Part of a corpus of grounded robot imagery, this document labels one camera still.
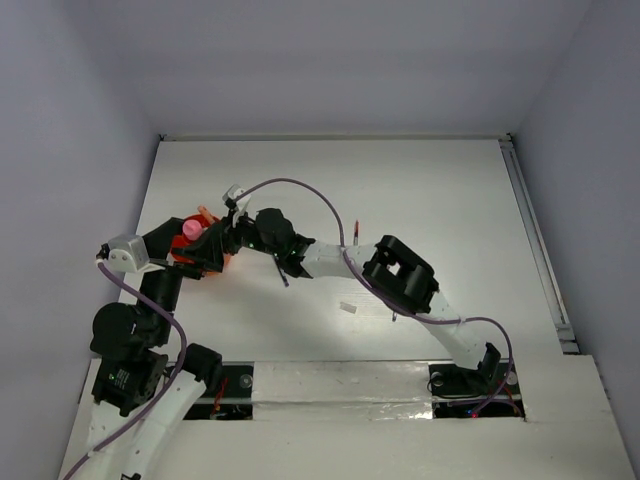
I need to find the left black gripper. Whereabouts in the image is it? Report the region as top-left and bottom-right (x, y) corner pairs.
(141, 214), (225, 340)

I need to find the purple gel pen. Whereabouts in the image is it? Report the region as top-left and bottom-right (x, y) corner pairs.
(275, 262), (290, 288)

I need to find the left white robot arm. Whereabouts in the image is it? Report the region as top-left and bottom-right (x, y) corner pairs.
(66, 213), (228, 479)

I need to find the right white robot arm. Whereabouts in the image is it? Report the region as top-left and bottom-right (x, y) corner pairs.
(187, 208), (500, 392)

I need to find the orange pen holder cup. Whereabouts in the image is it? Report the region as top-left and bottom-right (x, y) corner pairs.
(170, 213), (232, 276)

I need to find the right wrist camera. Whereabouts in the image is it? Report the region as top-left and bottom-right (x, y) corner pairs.
(222, 184), (251, 224)

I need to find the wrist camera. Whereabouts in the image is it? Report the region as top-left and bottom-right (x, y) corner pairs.
(96, 235), (166, 274)
(222, 184), (251, 224)

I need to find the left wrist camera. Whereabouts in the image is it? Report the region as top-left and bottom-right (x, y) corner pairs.
(96, 235), (166, 274)

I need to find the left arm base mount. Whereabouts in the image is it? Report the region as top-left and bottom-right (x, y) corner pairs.
(184, 363), (254, 421)

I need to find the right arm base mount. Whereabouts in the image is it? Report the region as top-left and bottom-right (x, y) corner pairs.
(426, 344), (526, 419)

